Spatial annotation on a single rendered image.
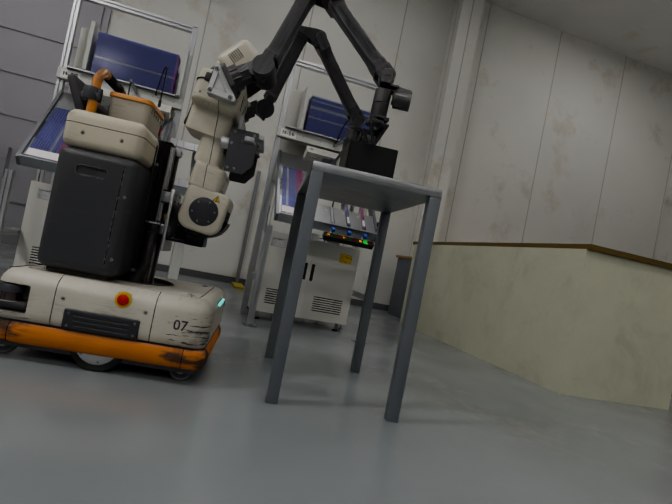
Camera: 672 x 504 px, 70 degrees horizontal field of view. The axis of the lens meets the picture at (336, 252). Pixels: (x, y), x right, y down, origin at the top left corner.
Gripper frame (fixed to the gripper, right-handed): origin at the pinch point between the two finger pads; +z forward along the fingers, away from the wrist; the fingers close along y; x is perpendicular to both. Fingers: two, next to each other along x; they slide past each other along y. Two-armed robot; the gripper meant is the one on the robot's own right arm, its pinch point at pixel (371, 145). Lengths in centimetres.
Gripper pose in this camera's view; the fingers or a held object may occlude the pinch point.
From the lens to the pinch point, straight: 171.5
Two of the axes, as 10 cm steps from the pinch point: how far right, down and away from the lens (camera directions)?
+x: -9.7, -2.2, -1.4
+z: -2.2, 9.8, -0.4
